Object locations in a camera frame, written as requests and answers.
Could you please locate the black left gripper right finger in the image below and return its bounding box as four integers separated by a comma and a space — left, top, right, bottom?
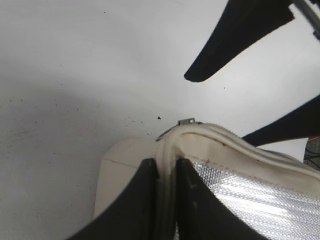
176, 158, 248, 240

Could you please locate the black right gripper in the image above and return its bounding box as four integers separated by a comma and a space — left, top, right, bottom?
184, 0, 320, 82

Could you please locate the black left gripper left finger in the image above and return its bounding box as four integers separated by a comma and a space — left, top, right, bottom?
72, 158, 159, 240

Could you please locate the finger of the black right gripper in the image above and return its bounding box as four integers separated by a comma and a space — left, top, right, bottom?
243, 96, 320, 147

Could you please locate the cream canvas zipper bag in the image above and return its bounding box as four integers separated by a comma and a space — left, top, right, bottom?
94, 124, 320, 240

